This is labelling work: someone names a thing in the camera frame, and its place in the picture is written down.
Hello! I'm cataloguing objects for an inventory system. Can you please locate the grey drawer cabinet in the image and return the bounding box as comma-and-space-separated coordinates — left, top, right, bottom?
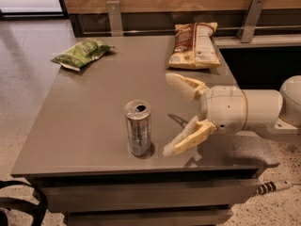
11, 36, 277, 226

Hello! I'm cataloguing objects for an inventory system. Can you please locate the green jalapeno chip bag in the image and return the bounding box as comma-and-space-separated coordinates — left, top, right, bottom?
52, 38, 112, 72

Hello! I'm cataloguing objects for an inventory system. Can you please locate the silver redbull can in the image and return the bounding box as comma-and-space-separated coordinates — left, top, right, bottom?
124, 100, 151, 156

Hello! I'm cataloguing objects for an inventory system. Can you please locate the metal bracket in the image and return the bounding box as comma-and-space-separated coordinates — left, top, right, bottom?
237, 0, 265, 43
106, 0, 123, 37

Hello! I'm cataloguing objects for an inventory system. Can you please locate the brown and cream chip bag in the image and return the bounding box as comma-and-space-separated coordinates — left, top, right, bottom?
168, 23, 220, 70

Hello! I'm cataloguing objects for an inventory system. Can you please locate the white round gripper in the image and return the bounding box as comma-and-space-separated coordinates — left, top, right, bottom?
163, 73, 246, 157

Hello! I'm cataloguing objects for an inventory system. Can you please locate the left metal bracket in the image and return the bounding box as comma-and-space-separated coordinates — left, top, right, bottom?
106, 0, 123, 37

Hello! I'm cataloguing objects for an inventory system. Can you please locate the right metal bracket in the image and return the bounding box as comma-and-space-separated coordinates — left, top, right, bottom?
237, 0, 265, 43

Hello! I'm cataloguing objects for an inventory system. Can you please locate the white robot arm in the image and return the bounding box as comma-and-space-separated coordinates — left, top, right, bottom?
163, 73, 301, 156

